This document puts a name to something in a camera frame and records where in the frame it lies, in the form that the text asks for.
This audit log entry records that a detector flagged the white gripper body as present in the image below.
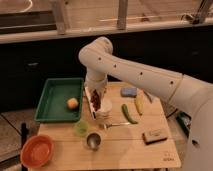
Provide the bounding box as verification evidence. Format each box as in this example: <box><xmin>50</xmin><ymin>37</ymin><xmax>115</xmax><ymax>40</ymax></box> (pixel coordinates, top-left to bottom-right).
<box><xmin>85</xmin><ymin>75</ymin><xmax>108</xmax><ymax>97</ymax></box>

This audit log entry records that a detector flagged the dark red grape bunch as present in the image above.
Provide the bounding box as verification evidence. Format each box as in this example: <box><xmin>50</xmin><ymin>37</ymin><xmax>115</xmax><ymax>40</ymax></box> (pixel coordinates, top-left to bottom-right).
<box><xmin>90</xmin><ymin>90</ymin><xmax>101</xmax><ymax>111</ymax></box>

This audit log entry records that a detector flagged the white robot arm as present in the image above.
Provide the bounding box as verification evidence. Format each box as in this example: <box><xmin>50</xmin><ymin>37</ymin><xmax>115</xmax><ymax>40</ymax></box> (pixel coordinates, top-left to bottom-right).
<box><xmin>78</xmin><ymin>37</ymin><xmax>213</xmax><ymax>171</ymax></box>

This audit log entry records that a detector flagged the red bowl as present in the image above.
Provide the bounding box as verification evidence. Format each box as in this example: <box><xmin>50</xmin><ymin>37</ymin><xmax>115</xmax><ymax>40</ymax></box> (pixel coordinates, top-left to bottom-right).
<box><xmin>20</xmin><ymin>135</ymin><xmax>54</xmax><ymax>168</ymax></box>

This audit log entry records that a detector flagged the orange peach fruit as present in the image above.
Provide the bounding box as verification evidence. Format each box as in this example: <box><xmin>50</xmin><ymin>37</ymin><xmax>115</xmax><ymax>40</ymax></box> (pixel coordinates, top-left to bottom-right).
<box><xmin>67</xmin><ymin>98</ymin><xmax>79</xmax><ymax>110</ymax></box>

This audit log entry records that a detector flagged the green cucumber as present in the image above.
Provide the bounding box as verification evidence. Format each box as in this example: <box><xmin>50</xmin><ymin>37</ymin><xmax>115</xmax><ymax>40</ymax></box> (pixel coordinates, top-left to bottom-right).
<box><xmin>121</xmin><ymin>104</ymin><xmax>138</xmax><ymax>124</ymax></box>

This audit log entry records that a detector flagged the blue sponge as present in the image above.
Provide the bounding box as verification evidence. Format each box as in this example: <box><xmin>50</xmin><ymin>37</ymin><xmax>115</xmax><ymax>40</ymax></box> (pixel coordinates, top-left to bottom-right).
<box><xmin>120</xmin><ymin>87</ymin><xmax>137</xmax><ymax>97</ymax></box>

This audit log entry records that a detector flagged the metal fork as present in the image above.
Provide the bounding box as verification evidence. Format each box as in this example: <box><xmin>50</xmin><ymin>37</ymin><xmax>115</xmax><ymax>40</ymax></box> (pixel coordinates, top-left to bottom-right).
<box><xmin>99</xmin><ymin>123</ymin><xmax>130</xmax><ymax>129</ymax></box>

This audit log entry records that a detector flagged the green plastic cup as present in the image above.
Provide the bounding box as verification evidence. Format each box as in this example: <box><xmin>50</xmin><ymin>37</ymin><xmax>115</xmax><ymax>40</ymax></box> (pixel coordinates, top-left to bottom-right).
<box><xmin>74</xmin><ymin>120</ymin><xmax>88</xmax><ymax>137</ymax></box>

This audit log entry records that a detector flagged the green plastic tray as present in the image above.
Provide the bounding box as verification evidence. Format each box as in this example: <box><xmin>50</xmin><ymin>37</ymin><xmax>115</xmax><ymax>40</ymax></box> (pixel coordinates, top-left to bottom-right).
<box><xmin>35</xmin><ymin>78</ymin><xmax>84</xmax><ymax>123</ymax></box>

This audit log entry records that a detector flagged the yellow banana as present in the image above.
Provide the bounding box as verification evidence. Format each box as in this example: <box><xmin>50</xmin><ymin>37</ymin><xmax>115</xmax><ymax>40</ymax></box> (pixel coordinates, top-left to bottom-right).
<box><xmin>135</xmin><ymin>95</ymin><xmax>143</xmax><ymax>115</ymax></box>

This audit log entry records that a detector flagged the small metal cup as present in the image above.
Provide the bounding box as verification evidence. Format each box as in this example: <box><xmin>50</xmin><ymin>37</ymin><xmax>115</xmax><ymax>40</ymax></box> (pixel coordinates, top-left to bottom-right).
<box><xmin>87</xmin><ymin>133</ymin><xmax>101</xmax><ymax>150</ymax></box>

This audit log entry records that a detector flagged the blue-grey cloth piece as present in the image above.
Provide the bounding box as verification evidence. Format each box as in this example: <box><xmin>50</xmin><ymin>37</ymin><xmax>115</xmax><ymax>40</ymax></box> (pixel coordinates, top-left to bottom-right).
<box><xmin>144</xmin><ymin>92</ymin><xmax>153</xmax><ymax>103</ymax></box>

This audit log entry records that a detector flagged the wooden folding table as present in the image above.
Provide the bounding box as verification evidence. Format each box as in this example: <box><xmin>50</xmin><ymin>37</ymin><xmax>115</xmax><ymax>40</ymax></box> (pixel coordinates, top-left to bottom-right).
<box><xmin>34</xmin><ymin>82</ymin><xmax>181</xmax><ymax>171</ymax></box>

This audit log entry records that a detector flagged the black-edged board eraser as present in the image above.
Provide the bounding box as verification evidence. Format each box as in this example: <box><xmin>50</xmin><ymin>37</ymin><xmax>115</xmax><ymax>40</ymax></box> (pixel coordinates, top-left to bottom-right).
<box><xmin>142</xmin><ymin>129</ymin><xmax>168</xmax><ymax>145</ymax></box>

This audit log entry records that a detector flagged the green bin with items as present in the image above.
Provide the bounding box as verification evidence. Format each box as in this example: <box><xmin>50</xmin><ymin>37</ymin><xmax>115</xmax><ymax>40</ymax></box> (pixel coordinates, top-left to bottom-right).
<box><xmin>176</xmin><ymin>112</ymin><xmax>191</xmax><ymax>136</ymax></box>

